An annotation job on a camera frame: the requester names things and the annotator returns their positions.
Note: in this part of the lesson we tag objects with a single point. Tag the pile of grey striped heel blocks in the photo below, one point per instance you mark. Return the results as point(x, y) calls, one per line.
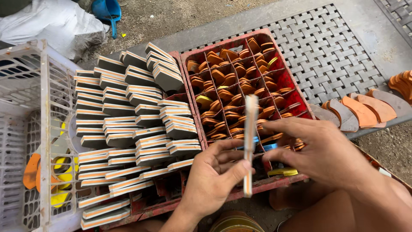
point(128, 129)

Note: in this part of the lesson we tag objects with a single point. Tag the orange and yellow foam scraps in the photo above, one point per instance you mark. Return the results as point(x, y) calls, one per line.
point(61, 175)

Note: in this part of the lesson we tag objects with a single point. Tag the white orange layered sole strip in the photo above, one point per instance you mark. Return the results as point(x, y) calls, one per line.
point(250, 129)

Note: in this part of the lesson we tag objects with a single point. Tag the grey rubber sole piece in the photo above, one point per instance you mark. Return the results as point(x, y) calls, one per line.
point(396, 101)
point(318, 116)
point(346, 117)

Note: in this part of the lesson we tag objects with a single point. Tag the person's leg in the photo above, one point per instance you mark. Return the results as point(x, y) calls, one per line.
point(135, 226)
point(315, 212)

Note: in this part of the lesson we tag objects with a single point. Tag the person's right hand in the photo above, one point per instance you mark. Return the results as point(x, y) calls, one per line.
point(331, 154)

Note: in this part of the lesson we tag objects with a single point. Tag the red divided plastic crate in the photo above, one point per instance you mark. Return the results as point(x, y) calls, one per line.
point(286, 83)

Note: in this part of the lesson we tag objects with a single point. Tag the person's left hand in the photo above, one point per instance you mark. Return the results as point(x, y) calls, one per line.
point(209, 180)

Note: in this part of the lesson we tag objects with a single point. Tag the yellow rubber cutout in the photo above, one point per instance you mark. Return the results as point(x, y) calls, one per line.
point(203, 101)
point(283, 171)
point(273, 61)

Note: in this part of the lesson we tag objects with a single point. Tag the orange rubber sole piece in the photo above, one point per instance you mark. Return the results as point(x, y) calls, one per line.
point(362, 114)
point(383, 109)

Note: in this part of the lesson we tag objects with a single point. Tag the stack of orange sole pieces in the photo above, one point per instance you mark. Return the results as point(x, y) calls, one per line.
point(402, 85)

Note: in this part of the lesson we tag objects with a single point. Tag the heap of orange rubber cutouts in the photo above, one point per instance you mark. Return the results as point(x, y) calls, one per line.
point(231, 96)

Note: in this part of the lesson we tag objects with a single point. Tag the round brass tin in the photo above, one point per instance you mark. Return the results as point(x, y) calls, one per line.
point(236, 224)

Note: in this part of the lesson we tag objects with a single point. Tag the white woven sack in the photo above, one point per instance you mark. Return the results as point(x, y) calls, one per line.
point(54, 22)

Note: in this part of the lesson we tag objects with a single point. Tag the person's right leg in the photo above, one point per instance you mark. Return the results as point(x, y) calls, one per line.
point(315, 212)

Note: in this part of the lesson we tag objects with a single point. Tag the worn red crate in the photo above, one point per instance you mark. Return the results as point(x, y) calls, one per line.
point(161, 193)

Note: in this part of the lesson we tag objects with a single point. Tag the blue rubber cutouts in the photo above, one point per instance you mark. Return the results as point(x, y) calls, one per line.
point(268, 147)

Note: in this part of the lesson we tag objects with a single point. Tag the white plastic lattice crate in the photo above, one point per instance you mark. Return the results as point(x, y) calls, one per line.
point(35, 96)

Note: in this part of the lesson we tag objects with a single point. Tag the blue plastic scoop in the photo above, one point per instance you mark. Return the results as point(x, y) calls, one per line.
point(106, 11)

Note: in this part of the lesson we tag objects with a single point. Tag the person's left leg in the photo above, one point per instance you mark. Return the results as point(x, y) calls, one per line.
point(135, 226)

